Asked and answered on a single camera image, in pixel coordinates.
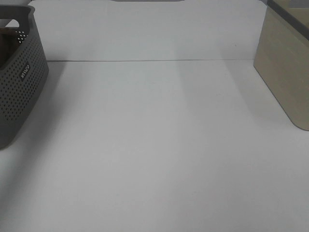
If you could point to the brown towel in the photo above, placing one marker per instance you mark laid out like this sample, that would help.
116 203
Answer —
7 38

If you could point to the grey perforated plastic basket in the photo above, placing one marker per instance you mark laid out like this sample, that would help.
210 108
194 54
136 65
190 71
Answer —
24 74

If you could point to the beige plastic bin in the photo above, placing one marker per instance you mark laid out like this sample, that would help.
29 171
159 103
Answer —
282 57

